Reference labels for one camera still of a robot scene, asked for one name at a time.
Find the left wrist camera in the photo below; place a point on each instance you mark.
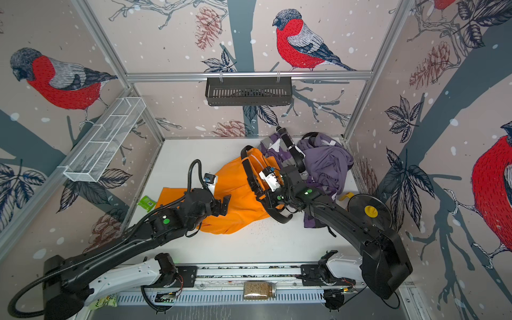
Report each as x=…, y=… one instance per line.
x=210, y=181

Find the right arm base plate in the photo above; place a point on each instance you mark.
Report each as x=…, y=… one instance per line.
x=316, y=275

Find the orange trousers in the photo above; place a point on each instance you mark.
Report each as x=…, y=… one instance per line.
x=243, y=208

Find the purple camouflage trousers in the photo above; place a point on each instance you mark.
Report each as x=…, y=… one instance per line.
x=273, y=146

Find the black spool yellow hub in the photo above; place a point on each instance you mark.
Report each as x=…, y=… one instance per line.
x=371, y=210

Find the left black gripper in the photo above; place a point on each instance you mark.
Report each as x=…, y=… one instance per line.
x=216, y=205

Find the yellow object beside spool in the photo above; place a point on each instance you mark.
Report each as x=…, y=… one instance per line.
x=347, y=196

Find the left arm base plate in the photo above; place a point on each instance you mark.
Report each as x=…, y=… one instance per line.
x=182, y=276

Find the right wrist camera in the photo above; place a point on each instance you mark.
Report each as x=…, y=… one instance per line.
x=271, y=176

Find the horizontal aluminium frame bar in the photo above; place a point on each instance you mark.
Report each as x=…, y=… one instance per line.
x=294, y=75

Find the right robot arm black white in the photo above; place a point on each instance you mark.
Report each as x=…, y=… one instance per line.
x=385, y=263

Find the black perforated metal shelf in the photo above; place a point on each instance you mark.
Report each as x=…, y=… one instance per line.
x=249, y=91

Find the jar of grains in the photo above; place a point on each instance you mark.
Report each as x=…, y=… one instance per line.
x=258, y=290

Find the plain purple garment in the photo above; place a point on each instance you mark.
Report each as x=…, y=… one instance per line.
x=327, y=163

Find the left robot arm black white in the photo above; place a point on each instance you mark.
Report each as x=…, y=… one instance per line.
x=68, y=283

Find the green snack bag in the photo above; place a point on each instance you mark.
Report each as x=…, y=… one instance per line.
x=107, y=301

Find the small green packet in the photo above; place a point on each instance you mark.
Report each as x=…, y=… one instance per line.
x=147, y=203

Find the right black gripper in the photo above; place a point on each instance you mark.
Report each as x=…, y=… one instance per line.
x=269, y=198

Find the white wire mesh basket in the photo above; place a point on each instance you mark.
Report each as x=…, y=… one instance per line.
x=94, y=158

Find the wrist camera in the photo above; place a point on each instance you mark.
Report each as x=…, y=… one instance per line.
x=210, y=181
x=271, y=176

